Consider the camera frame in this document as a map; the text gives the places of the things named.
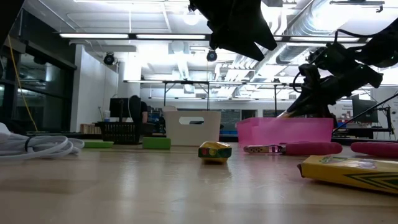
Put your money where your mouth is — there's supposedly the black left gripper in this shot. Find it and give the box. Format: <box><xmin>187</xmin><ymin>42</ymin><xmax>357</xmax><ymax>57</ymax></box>
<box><xmin>188</xmin><ymin>0</ymin><xmax>278</xmax><ymax>62</ymax></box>

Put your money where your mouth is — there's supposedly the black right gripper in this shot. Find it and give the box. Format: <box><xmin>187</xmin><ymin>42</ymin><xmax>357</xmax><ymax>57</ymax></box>
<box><xmin>285</xmin><ymin>42</ymin><xmax>384</xmax><ymax>119</ymax></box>

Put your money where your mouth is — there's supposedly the green eraser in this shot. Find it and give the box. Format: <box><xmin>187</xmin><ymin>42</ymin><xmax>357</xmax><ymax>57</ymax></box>
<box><xmin>83</xmin><ymin>139</ymin><xmax>115</xmax><ymax>149</ymax></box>
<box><xmin>142</xmin><ymin>137</ymin><xmax>172</xmax><ymax>151</ymax></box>

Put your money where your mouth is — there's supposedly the pink plastic bin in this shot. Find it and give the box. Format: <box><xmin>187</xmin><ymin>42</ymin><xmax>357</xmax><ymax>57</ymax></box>
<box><xmin>236</xmin><ymin>117</ymin><xmax>335</xmax><ymax>147</ymax></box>

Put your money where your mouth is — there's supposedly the black computer monitor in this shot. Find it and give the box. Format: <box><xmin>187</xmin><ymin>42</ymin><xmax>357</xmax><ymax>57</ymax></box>
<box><xmin>351</xmin><ymin>95</ymin><xmax>379</xmax><ymax>124</ymax></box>
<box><xmin>109</xmin><ymin>97</ymin><xmax>131</xmax><ymax>123</ymax></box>

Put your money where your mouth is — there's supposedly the dark desk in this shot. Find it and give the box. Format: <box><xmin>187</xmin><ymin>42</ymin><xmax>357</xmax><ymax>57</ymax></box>
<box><xmin>331</xmin><ymin>126</ymin><xmax>398</xmax><ymax>141</ymax></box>

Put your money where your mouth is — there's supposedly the round white ceiling lamp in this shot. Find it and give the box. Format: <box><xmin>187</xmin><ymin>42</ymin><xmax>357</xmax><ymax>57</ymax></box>
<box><xmin>182</xmin><ymin>9</ymin><xmax>200</xmax><ymax>26</ymax></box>

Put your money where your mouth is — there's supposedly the white plastic bin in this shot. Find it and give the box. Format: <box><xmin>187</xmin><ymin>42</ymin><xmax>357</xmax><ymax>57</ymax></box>
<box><xmin>163</xmin><ymin>110</ymin><xmax>222</xmax><ymax>147</ymax></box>

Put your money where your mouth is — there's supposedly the long ceiling light bar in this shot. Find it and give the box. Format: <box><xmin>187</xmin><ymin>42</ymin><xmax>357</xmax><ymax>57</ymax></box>
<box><xmin>58</xmin><ymin>33</ymin><xmax>371</xmax><ymax>43</ymax></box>

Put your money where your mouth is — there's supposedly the person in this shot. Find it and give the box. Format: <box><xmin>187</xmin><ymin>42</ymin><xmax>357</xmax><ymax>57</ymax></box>
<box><xmin>129</xmin><ymin>95</ymin><xmax>149</xmax><ymax>124</ymax></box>

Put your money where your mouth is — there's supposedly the black mesh basket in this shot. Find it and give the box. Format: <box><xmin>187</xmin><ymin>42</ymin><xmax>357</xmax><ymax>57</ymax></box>
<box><xmin>98</xmin><ymin>121</ymin><xmax>142</xmax><ymax>146</ymax></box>

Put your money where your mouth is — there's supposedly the row of wooden blocks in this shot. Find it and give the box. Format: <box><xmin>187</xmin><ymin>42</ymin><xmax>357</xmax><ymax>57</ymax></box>
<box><xmin>80</xmin><ymin>123</ymin><xmax>102</xmax><ymax>134</ymax></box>

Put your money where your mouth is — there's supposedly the black metal rack frame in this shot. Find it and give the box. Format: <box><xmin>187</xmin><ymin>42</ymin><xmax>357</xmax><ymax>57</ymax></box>
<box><xmin>163</xmin><ymin>80</ymin><xmax>211</xmax><ymax>111</ymax></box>
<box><xmin>273</xmin><ymin>82</ymin><xmax>301</xmax><ymax>118</ymax></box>

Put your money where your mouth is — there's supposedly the silver ceiling duct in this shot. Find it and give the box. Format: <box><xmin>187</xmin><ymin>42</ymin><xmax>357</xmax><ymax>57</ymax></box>
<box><xmin>231</xmin><ymin>0</ymin><xmax>335</xmax><ymax>69</ymax></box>

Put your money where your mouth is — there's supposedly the white lamp cable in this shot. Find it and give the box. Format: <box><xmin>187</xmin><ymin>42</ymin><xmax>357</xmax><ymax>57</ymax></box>
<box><xmin>0</xmin><ymin>134</ymin><xmax>85</xmax><ymax>162</ymax></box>

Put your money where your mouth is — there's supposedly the yellow cable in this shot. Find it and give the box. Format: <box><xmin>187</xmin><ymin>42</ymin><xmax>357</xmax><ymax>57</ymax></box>
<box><xmin>6</xmin><ymin>35</ymin><xmax>39</xmax><ymax>132</ymax></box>

